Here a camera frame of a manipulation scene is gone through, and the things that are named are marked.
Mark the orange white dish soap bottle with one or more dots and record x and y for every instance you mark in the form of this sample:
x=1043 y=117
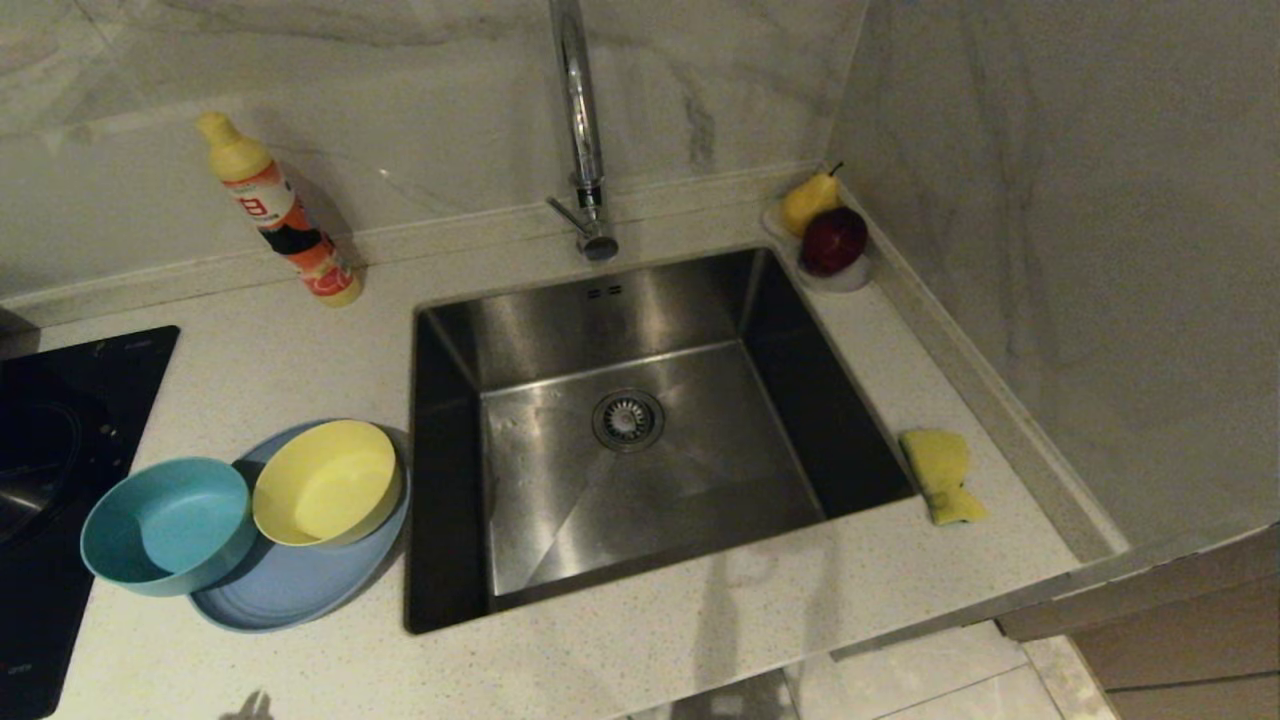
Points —
x=270 y=205

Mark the stainless steel sink basin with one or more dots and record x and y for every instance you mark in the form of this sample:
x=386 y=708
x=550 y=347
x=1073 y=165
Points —
x=640 y=500

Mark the yellow sponge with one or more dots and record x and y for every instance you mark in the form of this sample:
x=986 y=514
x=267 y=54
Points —
x=940 y=465

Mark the round metal drain strainer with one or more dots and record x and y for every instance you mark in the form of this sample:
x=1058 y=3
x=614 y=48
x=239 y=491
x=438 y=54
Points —
x=628 y=420

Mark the small white fruit dish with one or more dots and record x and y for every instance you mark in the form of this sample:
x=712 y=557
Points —
x=845 y=281

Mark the dark red apple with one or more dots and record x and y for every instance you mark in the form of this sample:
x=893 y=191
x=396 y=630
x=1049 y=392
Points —
x=833 y=242

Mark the yellow pear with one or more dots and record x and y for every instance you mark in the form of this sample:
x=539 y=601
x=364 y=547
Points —
x=806 y=200

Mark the chrome kitchen faucet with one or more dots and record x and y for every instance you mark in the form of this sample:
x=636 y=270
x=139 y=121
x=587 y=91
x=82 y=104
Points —
x=583 y=120

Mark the yellow bowl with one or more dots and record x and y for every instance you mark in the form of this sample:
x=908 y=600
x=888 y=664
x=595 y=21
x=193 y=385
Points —
x=325 y=490

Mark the blue plate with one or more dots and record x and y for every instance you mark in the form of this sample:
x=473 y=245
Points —
x=290 y=590

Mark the teal bowl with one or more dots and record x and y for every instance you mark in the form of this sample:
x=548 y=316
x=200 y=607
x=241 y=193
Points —
x=165 y=530

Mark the black induction cooktop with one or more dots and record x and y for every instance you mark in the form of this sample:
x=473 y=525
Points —
x=70 y=400

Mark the wooden cabinet front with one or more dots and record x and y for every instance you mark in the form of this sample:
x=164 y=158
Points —
x=1180 y=640

